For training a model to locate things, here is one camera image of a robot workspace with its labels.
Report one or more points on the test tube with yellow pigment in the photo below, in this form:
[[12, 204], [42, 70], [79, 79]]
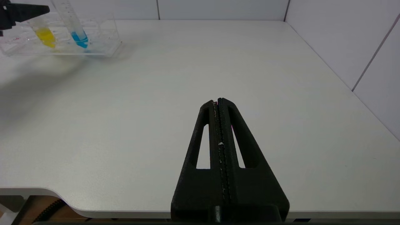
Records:
[[46, 37]]

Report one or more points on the clear acrylic test tube rack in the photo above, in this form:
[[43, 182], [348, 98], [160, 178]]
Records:
[[100, 40]]

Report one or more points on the white table frame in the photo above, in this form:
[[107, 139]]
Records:
[[6, 215]]

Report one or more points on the test tube with blue pigment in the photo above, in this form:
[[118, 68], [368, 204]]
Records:
[[79, 38]]

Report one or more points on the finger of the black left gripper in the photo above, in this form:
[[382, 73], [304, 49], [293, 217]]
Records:
[[29, 12]]

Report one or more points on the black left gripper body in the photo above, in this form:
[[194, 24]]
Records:
[[3, 17]]

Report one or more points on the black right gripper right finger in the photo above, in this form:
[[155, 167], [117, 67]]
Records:
[[256, 187]]

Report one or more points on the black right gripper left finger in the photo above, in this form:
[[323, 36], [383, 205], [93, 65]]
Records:
[[195, 187]]

